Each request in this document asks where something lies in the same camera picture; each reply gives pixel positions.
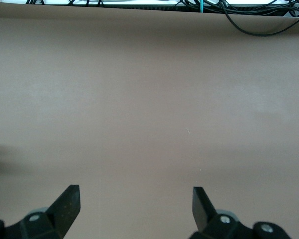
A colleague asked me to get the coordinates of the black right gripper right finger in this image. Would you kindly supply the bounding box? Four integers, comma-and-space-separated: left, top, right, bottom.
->
189, 186, 290, 239

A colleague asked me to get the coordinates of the black looped cable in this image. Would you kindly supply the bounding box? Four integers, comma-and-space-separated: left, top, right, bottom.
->
223, 4, 299, 37

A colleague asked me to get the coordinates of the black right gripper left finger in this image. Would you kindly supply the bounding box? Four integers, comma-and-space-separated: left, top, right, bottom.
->
0, 184, 80, 239

